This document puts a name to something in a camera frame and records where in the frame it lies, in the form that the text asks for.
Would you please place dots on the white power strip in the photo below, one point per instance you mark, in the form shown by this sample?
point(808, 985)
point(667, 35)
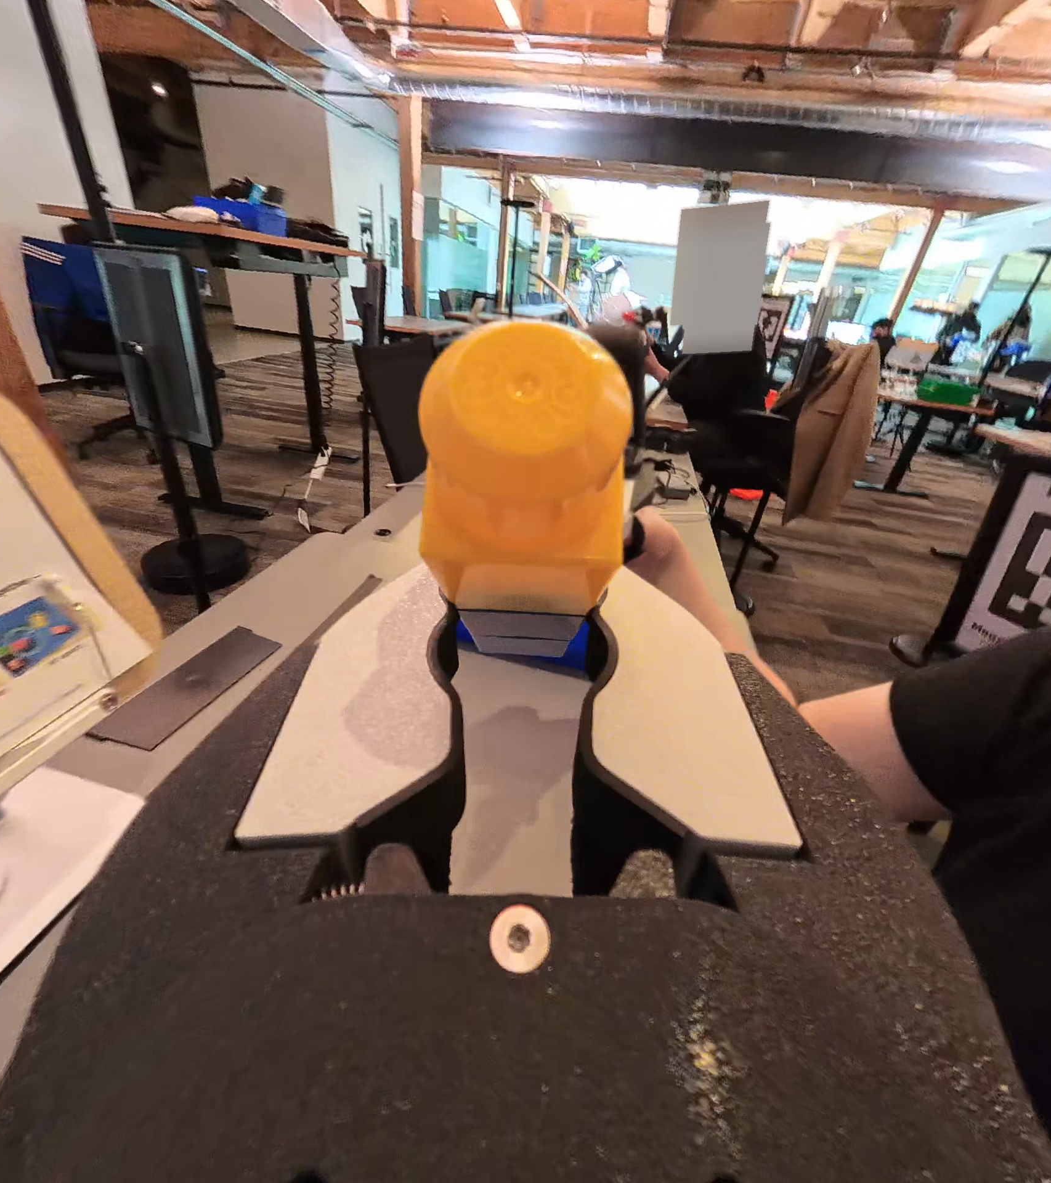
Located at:
point(314, 481)

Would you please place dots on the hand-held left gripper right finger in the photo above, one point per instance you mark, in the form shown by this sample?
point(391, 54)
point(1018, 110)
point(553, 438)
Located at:
point(683, 739)

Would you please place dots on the blue storage box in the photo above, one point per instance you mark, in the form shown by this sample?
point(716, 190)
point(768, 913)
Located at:
point(244, 214)

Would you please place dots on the white sign stand base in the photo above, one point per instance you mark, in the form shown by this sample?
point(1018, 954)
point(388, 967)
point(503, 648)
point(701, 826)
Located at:
point(44, 859)

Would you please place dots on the dark framed floor sign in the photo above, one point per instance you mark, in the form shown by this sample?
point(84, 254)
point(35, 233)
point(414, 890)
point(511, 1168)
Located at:
point(155, 341)

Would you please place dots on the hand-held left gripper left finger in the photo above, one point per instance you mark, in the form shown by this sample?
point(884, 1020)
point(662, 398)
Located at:
point(350, 739)

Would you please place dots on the thin black pole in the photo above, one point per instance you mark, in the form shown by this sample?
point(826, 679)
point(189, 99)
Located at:
point(366, 462)

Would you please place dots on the black flat plate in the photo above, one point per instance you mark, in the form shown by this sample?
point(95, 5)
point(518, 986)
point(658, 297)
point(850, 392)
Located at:
point(184, 689)

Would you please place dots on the wooden standing desk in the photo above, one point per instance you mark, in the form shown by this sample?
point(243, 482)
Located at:
point(211, 230)

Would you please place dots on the tan coat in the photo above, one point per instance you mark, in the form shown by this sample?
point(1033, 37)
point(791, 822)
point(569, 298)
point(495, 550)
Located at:
point(835, 434)

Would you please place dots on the black flat panel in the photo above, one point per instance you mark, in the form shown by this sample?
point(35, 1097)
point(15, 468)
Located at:
point(396, 407)

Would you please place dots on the person's right forearm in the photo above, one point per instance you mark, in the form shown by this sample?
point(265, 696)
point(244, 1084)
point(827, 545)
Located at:
point(858, 739)

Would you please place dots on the green storage bin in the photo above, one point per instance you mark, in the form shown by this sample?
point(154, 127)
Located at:
point(948, 391)

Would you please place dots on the black floor lamp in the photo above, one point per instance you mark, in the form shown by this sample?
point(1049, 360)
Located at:
point(1047, 251)

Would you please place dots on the yellow toy block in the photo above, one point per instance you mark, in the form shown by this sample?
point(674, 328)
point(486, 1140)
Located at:
point(525, 518)

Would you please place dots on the blue striped jacket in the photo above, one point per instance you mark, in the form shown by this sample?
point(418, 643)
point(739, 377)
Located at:
point(63, 296)

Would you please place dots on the wooden office desk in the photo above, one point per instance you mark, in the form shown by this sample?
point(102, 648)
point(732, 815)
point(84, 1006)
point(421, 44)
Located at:
point(932, 412)

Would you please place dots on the black office chair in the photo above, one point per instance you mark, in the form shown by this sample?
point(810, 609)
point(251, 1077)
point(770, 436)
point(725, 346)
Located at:
point(738, 434)

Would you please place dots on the person's right hand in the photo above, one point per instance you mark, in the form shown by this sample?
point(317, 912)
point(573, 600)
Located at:
point(669, 550)

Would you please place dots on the silver ceiling air duct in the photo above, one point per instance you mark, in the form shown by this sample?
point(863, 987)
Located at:
point(765, 97)

